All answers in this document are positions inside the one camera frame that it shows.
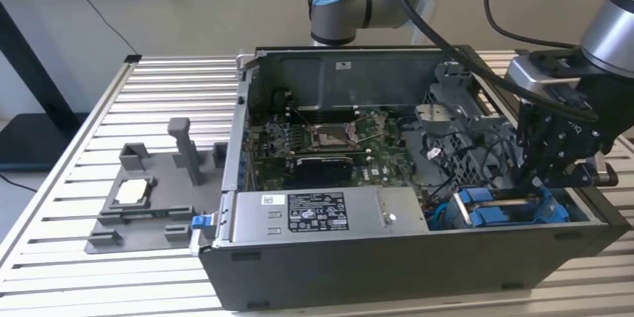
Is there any black wire white tag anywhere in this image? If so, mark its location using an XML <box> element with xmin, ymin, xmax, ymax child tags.
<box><xmin>420</xmin><ymin>130</ymin><xmax>465</xmax><ymax>162</ymax></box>

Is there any black RAM slot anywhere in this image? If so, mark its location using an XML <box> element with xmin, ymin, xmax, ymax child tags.
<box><xmin>296</xmin><ymin>151</ymin><xmax>373</xmax><ymax>157</ymax></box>
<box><xmin>296</xmin><ymin>147</ymin><xmax>373</xmax><ymax>153</ymax></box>

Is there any green motherboard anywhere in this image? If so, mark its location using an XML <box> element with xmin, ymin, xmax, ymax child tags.
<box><xmin>247</xmin><ymin>108</ymin><xmax>433</xmax><ymax>192</ymax></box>

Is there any silver power supply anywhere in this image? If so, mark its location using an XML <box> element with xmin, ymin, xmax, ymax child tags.
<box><xmin>230</xmin><ymin>186</ymin><xmax>430</xmax><ymax>247</ymax></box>

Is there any metal socket cover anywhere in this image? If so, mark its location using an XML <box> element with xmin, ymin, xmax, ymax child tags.
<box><xmin>352</xmin><ymin>111</ymin><xmax>394</xmax><ymax>140</ymax></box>

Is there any CPU socket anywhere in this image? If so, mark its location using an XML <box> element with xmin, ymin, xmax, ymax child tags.
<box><xmin>305</xmin><ymin>120</ymin><xmax>388</xmax><ymax>151</ymax></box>

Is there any black graphics card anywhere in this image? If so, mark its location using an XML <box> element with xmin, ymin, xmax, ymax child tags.
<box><xmin>294</xmin><ymin>155</ymin><xmax>356</xmax><ymax>188</ymax></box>

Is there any thin metal locking lever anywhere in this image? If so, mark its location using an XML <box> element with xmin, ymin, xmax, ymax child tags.
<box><xmin>290</xmin><ymin>106</ymin><xmax>320</xmax><ymax>128</ymax></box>

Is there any black open PC case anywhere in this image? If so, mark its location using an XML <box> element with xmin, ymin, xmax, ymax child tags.
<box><xmin>190</xmin><ymin>44</ymin><xmax>633</xmax><ymax>313</ymax></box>

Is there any grey parts rack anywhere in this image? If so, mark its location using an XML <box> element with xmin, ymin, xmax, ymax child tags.
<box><xmin>85</xmin><ymin>117</ymin><xmax>233</xmax><ymax>257</ymax></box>

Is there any silver CPU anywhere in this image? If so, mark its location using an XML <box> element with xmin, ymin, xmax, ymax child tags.
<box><xmin>114</xmin><ymin>179</ymin><xmax>150</xmax><ymax>203</ymax></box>

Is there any black monitor stand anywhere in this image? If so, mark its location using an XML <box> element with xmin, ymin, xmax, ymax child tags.
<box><xmin>0</xmin><ymin>1</ymin><xmax>95</xmax><ymax>173</ymax></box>

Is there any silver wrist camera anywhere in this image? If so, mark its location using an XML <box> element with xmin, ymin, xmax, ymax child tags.
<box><xmin>506</xmin><ymin>52</ymin><xmax>583</xmax><ymax>92</ymax></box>

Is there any grey metal drive bracket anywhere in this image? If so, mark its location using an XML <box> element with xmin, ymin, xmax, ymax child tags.
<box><xmin>413</xmin><ymin>60</ymin><xmax>502</xmax><ymax>140</ymax></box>

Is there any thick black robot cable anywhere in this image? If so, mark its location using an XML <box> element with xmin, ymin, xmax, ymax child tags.
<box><xmin>482</xmin><ymin>0</ymin><xmax>584</xmax><ymax>53</ymax></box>
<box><xmin>381</xmin><ymin>0</ymin><xmax>601</xmax><ymax>121</ymax></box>

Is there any blue flat wire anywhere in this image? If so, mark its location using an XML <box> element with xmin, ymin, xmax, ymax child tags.
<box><xmin>429</xmin><ymin>200</ymin><xmax>452</xmax><ymax>229</ymax></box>

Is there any thin black wall cable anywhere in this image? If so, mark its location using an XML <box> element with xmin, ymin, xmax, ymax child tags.
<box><xmin>49</xmin><ymin>0</ymin><xmax>139</xmax><ymax>55</ymax></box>

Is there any black floor cable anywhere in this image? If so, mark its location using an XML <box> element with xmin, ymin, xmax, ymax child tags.
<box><xmin>0</xmin><ymin>174</ymin><xmax>41</xmax><ymax>192</ymax></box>

